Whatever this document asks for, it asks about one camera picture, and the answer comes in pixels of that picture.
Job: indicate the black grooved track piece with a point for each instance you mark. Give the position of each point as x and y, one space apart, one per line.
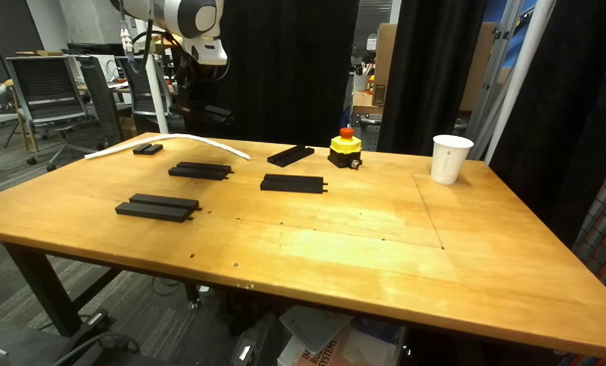
291 155
199 171
293 184

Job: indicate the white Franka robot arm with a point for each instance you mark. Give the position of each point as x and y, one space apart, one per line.
182 26

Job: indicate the wide black curtain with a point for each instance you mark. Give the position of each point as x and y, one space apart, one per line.
288 68

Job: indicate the grey box under table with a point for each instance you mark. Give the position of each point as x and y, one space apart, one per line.
316 325

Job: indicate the wide black grooved block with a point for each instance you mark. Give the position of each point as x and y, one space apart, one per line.
157 208

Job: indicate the white paper cup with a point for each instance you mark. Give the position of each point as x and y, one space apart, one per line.
450 158

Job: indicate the brown cardboard box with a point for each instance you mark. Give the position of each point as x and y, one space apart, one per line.
385 52

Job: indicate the short black grooved piece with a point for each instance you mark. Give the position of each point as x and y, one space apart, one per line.
146 148

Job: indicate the narrow black curtain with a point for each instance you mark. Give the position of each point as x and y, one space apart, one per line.
426 68

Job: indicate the thin white upright pole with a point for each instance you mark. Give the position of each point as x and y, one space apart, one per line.
157 93

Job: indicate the dark office chair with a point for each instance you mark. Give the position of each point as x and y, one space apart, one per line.
101 101

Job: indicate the grey mesh office chair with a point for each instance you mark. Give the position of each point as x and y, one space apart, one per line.
45 87

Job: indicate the black table leg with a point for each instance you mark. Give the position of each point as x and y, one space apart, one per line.
40 286

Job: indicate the white frame post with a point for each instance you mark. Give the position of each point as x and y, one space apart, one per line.
523 74

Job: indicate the black curtain beside colourful wall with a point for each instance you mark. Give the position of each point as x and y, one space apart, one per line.
574 101

